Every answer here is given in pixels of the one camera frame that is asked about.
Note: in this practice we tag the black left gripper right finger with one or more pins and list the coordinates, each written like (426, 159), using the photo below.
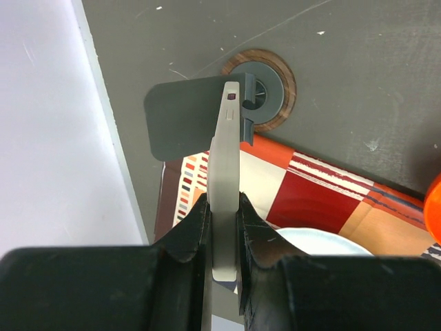
(282, 288)

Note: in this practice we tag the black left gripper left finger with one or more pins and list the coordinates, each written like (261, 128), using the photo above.
(164, 286)

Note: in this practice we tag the white-cased smartphone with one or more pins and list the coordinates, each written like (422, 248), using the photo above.
(223, 178)

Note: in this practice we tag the grey phone stand wooden base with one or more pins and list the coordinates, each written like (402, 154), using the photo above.
(181, 116)

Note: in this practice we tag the white round plate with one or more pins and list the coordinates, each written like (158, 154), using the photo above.
(318, 242)

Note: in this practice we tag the colourful patchwork placemat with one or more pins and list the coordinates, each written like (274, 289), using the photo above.
(290, 189)

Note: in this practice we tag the orange plastic bowl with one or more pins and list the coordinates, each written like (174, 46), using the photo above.
(432, 209)

